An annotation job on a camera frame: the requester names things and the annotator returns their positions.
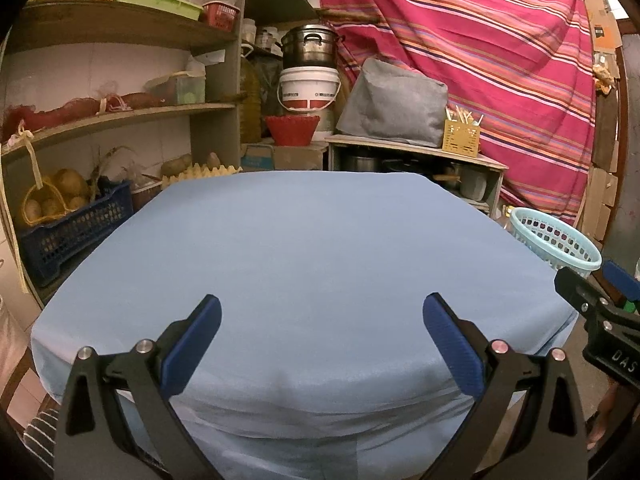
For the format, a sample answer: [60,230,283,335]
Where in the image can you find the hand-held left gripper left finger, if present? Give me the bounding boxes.
[54,294,223,480]

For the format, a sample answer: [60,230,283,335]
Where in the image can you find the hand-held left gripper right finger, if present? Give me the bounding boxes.
[422,292,592,480]

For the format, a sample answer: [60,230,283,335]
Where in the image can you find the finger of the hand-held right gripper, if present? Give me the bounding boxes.
[601,260,640,307]
[554,266,614,318]

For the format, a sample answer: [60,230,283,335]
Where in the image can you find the light blue plastic basket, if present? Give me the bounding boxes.
[507,207,603,280]

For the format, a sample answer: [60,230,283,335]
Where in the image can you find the person's leg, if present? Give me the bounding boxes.
[585,380,622,453]

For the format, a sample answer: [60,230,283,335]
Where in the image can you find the low wooden shelf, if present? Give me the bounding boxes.
[324,134,510,219]

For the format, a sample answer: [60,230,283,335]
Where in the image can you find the light blue tablecloth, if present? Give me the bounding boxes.
[30,170,579,480]

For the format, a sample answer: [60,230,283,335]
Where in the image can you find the grey plastic container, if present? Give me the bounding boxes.
[460,165,489,201]

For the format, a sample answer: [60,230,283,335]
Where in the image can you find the dark blue plastic crate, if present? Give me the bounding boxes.
[17,180,134,288]

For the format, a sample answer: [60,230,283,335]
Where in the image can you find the yellow egg tray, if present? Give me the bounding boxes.
[161,164,244,191]

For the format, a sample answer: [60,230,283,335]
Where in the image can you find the striped black white cloth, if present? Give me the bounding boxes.
[22,405,64,476]

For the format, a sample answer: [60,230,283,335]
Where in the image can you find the yellow utensil holder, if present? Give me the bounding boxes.
[442,120,482,156]

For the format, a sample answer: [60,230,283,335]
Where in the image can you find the black wok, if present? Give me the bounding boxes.
[382,157,436,176]

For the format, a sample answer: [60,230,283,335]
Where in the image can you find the blue white carton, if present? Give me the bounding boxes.
[241,142,276,172]

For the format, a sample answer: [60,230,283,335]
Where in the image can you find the bundle of chopsticks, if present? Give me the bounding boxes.
[445,105,486,128]

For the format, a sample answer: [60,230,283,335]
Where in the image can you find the small metal pot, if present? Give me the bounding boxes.
[342,154,383,173]

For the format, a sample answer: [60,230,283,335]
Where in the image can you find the small cardboard box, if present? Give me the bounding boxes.
[274,142,329,171]

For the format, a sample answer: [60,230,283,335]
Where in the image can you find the red plastic basket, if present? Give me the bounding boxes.
[264,115,321,147]

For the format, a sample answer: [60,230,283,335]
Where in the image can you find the red striped cloth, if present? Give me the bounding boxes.
[316,0,598,228]

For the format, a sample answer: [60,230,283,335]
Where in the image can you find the grey fabric bag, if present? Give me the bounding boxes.
[336,57,449,148]

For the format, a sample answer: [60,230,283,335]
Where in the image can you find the flattened cardboard sheets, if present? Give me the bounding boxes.
[582,0,624,241]

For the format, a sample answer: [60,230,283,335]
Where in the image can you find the yellow oil jug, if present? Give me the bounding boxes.
[240,45,264,144]

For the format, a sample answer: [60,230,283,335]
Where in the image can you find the clear plastic box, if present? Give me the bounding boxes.
[150,71,207,106]

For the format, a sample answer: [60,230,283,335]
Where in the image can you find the red mesh bag sweet potatoes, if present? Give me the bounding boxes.
[2,91,166,137]

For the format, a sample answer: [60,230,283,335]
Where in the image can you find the white plastic bucket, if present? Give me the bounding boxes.
[277,66,342,113]

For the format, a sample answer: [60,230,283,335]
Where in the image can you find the metal stock pot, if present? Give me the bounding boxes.
[280,24,346,70]

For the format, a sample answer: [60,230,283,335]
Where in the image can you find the tall wooden shelf unit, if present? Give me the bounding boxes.
[0,0,251,311]

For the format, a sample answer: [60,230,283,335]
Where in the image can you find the small red basket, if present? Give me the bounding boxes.
[202,0,240,30]

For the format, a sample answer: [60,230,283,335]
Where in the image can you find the green plastic tray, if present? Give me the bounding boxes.
[114,0,205,22]

